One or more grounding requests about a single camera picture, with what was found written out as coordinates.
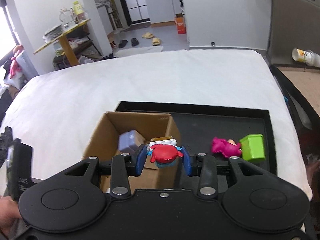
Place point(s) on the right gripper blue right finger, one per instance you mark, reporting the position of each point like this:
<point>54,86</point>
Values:
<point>186,161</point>

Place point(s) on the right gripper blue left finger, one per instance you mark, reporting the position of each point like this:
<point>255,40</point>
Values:
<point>141,155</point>

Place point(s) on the purple cube figurine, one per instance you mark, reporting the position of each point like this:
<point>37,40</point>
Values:
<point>130,141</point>

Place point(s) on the red blue figurine with mug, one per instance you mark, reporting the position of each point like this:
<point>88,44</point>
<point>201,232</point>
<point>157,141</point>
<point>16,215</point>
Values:
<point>164,151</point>

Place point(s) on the brown cardboard box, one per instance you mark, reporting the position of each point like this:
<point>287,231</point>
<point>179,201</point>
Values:
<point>122,132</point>

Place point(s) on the person's left hand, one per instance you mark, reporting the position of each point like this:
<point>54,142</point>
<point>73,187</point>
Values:
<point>9,213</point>

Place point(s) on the black rectangular tray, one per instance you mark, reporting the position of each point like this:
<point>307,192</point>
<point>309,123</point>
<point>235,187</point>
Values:
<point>199,124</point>

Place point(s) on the magenta dinosaur toy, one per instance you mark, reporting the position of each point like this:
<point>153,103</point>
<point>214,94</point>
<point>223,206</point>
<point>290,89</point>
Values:
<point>227,148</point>

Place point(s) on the green hexagonal container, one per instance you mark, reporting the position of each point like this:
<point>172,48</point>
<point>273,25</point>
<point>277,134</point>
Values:
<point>253,149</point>

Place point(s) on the wooden yellow table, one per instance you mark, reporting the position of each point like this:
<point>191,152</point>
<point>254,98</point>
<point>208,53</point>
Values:
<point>62,39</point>

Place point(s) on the beige slipper pair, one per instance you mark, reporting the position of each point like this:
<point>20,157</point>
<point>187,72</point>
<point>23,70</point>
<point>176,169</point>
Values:
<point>154,40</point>

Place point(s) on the black side table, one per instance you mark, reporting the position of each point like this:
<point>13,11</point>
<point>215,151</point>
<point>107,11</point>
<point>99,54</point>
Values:
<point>293,95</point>

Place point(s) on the orange cardboard box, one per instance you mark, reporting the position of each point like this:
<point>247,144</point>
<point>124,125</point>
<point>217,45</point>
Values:
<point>180,25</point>

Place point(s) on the glass jar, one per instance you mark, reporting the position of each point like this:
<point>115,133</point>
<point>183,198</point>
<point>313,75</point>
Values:
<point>66,18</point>

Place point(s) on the yellow lidded bottle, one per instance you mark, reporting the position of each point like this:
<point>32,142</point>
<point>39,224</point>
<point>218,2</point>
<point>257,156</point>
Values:
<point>79,12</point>

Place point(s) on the stacked paper cups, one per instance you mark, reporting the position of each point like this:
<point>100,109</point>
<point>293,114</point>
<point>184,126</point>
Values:
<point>308,57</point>

